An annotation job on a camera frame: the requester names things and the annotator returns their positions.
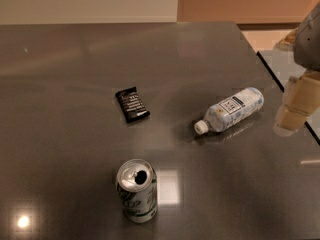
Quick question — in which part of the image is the black snack packet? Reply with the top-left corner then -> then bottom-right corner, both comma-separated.
115,87 -> 150,123

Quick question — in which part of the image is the white green soda can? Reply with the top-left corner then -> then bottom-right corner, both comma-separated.
116,159 -> 158,223

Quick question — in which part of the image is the blue plastic water bottle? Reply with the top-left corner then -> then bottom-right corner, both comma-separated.
194,87 -> 264,135

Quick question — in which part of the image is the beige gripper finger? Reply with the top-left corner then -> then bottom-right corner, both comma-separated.
273,71 -> 320,137

